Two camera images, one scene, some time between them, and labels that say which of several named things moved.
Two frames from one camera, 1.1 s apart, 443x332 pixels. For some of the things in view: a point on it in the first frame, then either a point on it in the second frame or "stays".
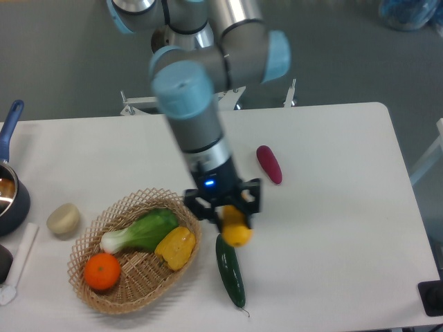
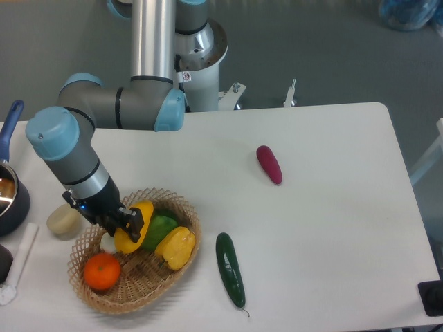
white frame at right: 432,153 stays
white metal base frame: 228,100 stays
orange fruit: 102,271 stays
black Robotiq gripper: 219,184 → 104,209
